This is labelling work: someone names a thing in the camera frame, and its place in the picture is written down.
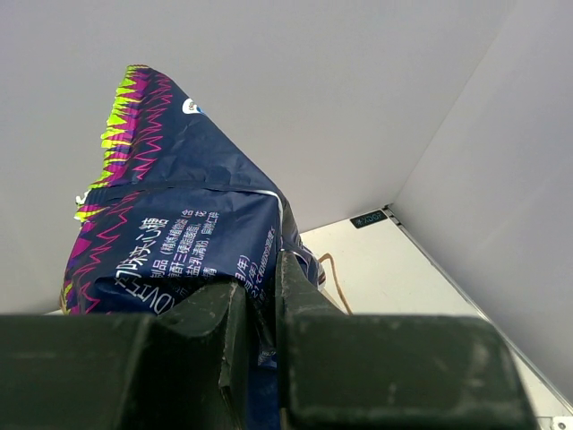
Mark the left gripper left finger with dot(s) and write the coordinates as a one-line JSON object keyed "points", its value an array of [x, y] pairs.
{"points": [[185, 369]]}

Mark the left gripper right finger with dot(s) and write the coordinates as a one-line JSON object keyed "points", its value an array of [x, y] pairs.
{"points": [[389, 371]]}

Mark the dark blue snack bag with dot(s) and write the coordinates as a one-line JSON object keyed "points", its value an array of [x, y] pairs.
{"points": [[179, 205]]}

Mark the right black table label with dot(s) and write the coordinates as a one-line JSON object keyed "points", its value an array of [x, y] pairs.
{"points": [[368, 219]]}

